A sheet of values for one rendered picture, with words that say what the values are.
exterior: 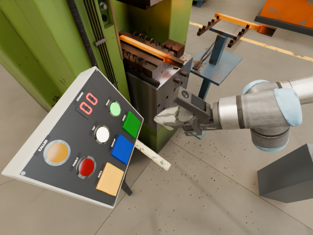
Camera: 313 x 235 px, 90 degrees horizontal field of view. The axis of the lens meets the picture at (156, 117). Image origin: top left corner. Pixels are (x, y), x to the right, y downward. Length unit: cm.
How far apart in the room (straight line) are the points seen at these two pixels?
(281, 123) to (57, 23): 68
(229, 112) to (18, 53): 103
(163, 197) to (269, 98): 125
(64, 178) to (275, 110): 50
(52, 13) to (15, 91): 228
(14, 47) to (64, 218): 126
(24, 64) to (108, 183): 84
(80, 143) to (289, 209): 173
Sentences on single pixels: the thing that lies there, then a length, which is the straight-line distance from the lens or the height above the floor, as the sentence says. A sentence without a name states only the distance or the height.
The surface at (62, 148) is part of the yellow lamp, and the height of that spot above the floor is 116.
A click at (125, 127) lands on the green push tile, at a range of 56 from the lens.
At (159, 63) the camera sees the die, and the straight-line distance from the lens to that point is 88.
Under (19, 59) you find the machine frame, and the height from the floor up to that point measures 101.
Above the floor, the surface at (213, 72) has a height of 76.
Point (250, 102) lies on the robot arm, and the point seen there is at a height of 122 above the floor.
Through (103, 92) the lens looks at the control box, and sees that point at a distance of 52.
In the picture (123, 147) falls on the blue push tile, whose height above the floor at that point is 102.
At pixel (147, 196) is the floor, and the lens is 152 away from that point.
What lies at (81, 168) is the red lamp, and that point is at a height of 110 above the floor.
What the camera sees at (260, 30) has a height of 102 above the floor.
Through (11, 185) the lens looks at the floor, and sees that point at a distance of 201.
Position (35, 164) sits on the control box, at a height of 118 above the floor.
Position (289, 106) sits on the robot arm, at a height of 125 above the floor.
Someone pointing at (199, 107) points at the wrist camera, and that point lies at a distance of 43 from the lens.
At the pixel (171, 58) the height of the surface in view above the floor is 101.
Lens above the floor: 150
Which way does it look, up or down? 55 degrees down
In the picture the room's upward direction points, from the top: straight up
